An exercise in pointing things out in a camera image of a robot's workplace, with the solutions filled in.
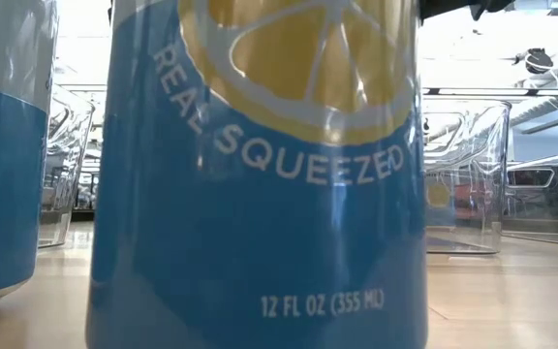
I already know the blue lemon soda can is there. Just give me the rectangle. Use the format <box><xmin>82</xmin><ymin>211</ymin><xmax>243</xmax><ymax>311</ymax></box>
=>
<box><xmin>0</xmin><ymin>0</ymin><xmax>60</xmax><ymax>321</ymax></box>
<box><xmin>86</xmin><ymin>0</ymin><xmax>429</xmax><ymax>349</ymax></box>

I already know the clear plastic bin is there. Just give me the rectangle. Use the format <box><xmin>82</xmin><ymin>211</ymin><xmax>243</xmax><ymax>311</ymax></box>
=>
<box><xmin>501</xmin><ymin>144</ymin><xmax>558</xmax><ymax>248</ymax></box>
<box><xmin>423</xmin><ymin>98</ymin><xmax>512</xmax><ymax>256</ymax></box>
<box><xmin>38</xmin><ymin>84</ymin><xmax>96</xmax><ymax>249</ymax></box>

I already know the black ceiling-hung cable reel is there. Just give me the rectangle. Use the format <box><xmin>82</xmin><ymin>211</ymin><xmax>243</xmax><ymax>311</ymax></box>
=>
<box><xmin>514</xmin><ymin>47</ymin><xmax>556</xmax><ymax>76</ymax></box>

